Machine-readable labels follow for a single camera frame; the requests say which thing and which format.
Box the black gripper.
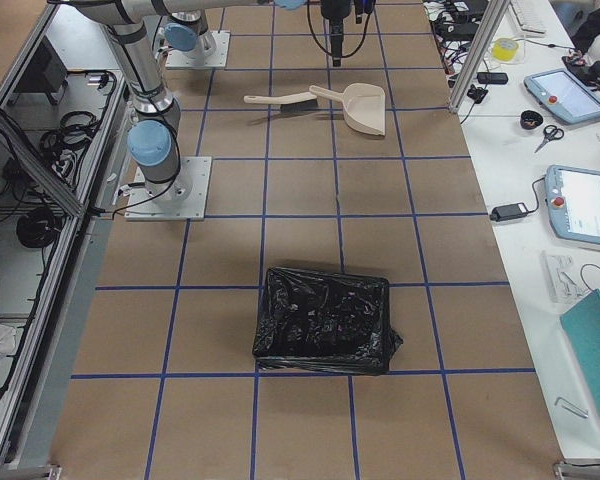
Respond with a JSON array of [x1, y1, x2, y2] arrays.
[[320, 0, 352, 67]]

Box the white plastic dustpan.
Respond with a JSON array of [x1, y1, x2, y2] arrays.
[[309, 83, 386, 136]]

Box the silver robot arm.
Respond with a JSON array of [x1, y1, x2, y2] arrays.
[[164, 10, 216, 58], [47, 0, 375, 118]]

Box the black bin at left edge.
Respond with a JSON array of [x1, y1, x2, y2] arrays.
[[252, 267, 403, 376]]

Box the yellow tape roll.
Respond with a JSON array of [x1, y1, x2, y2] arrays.
[[491, 38, 519, 62]]

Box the far blue teach pendant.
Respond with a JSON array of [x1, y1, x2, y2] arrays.
[[523, 69, 600, 124]]

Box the blue teach pendant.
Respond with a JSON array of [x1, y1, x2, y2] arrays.
[[544, 165, 600, 246], [523, 69, 600, 124]]

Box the black power brick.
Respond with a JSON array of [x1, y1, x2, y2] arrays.
[[489, 202, 530, 222]]

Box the near blue teach pendant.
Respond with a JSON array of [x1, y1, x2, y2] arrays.
[[544, 165, 600, 246]]

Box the metal hex key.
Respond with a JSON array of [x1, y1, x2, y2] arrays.
[[554, 396, 589, 419]]

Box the black braided left cable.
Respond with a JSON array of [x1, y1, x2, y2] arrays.
[[306, 0, 371, 59]]

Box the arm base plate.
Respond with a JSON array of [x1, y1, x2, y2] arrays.
[[124, 156, 212, 221], [165, 30, 230, 70]]

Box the black handled scissors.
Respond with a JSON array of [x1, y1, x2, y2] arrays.
[[534, 124, 565, 153]]

